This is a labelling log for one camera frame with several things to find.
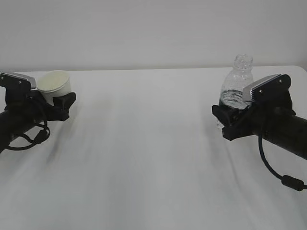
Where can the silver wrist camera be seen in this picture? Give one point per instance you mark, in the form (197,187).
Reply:
(17,81)
(273,89)

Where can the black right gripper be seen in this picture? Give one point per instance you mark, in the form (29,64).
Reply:
(257,119)

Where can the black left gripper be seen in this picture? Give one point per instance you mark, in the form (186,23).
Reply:
(32,105)

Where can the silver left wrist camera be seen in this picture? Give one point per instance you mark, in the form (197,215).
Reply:
(17,81)

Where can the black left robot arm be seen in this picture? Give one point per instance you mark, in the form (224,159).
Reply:
(24,122)

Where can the white paper cup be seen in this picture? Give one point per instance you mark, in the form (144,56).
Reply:
(54,84)

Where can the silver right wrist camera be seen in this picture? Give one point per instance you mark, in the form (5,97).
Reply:
(273,89)

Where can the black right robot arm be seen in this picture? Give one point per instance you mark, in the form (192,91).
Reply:
(290,135)

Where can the clear water bottle green label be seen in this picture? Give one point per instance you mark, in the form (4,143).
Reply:
(239,77)

